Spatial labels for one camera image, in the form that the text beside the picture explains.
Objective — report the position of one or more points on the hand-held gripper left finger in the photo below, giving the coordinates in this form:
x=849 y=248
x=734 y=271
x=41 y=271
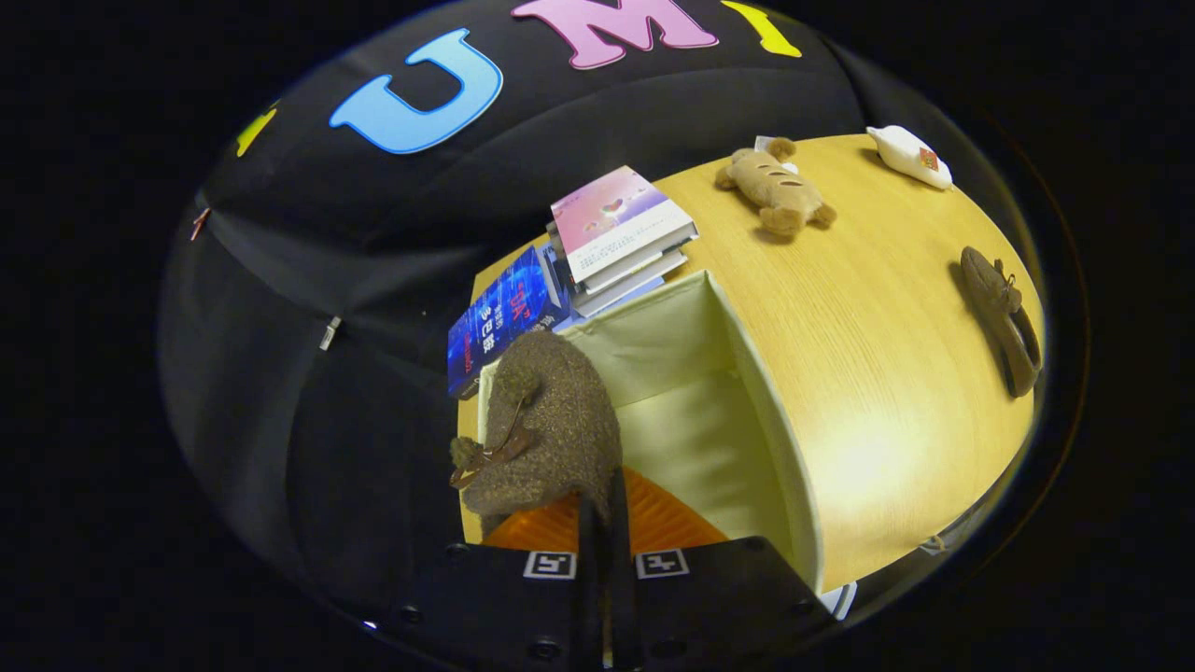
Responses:
x=504 y=607

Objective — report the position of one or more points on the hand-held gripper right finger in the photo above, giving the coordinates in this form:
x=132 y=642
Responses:
x=709 y=607

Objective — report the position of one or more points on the brown suede moccasin shoe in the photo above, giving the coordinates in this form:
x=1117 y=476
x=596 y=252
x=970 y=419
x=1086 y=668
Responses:
x=990 y=289
x=560 y=420

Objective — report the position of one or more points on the green fabric storage box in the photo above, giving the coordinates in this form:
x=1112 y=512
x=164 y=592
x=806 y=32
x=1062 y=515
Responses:
x=691 y=411

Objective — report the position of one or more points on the blue cover book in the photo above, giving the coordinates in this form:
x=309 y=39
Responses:
x=504 y=313

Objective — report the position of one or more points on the grey blue book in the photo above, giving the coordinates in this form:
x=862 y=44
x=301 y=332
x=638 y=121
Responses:
x=616 y=297

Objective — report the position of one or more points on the silver metal clip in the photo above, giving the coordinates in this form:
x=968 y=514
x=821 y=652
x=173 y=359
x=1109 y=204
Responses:
x=329 y=333

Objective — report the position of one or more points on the white edged book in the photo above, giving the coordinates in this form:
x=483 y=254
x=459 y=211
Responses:
x=644 y=271

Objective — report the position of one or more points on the pink cover book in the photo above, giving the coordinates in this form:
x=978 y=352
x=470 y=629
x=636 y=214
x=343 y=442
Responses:
x=611 y=215

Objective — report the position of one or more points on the brown bread plush toy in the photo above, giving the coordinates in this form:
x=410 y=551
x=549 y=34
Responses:
x=775 y=187

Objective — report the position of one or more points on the copper red clip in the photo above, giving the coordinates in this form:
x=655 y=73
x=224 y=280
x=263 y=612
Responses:
x=199 y=222

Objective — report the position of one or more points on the white pouch with red label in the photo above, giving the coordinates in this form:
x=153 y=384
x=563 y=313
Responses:
x=901 y=149

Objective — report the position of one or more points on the black backdrop cloth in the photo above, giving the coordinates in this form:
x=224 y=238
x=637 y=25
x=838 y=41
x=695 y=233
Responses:
x=607 y=112

